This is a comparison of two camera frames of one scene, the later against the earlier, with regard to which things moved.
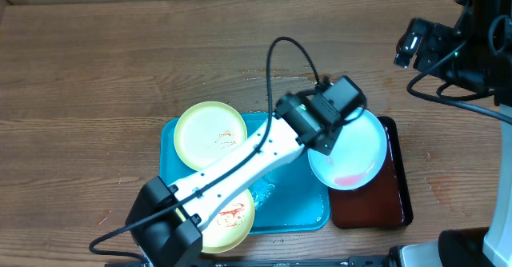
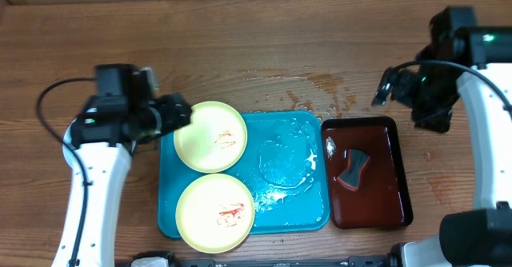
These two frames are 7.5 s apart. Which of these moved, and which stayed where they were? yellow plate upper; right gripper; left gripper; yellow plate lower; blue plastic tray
Moved: left gripper; right gripper
Stayed: yellow plate upper; blue plastic tray; yellow plate lower
